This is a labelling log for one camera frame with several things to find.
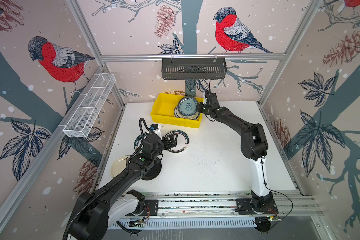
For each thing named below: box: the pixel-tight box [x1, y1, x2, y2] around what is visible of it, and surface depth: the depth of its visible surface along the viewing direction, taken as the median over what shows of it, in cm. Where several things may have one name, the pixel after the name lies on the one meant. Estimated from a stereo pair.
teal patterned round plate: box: [178, 96, 198, 117], surface depth 105 cm
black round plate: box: [140, 160, 162, 181], surface depth 84 cm
